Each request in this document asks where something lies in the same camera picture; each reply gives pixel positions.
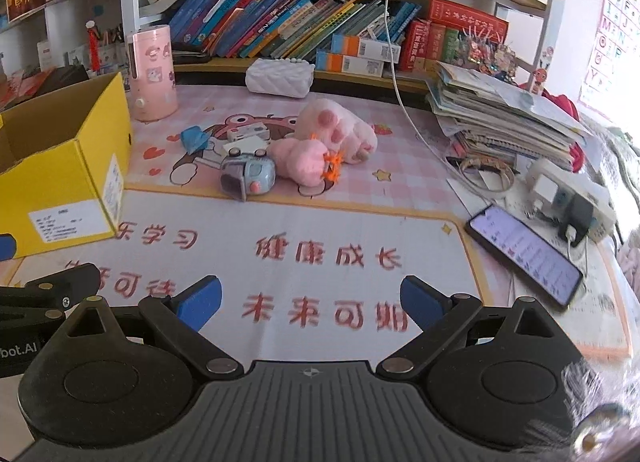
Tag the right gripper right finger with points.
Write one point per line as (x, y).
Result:
(441, 319)

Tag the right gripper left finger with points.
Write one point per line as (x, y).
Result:
(176, 324)

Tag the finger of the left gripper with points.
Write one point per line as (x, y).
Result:
(7, 247)
(55, 292)

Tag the blue grey toy gadget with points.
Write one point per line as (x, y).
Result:
(244, 174)

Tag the pink plush paw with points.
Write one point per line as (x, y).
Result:
(338, 128)

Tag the white staples box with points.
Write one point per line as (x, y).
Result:
(247, 138)

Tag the pink plush pig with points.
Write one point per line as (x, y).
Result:
(306, 162)

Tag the yellow cardboard box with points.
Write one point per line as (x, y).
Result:
(64, 158)

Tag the black smartphone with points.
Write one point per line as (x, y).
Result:
(511, 242)

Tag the pink cartoon desk mat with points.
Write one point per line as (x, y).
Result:
(303, 277)

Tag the white power strip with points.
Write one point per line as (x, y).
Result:
(552, 191)

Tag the stack of papers and notebooks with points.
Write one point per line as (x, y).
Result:
(486, 116)

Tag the red hanging tassel ornament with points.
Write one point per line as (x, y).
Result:
(94, 43)

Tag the pink cylindrical pen holder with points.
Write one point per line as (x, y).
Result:
(151, 74)

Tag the white quilted pouch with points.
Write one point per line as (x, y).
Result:
(281, 77)

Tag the red dictionary books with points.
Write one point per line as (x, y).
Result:
(451, 33)

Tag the lower orange white box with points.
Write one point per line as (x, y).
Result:
(356, 66)

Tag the orange white box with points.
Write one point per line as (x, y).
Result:
(365, 48)
(356, 66)

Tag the upper orange white box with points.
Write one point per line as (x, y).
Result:
(365, 48)

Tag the row of colourful books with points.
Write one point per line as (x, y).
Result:
(299, 29)

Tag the alphabet wall poster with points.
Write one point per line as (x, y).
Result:
(612, 74)

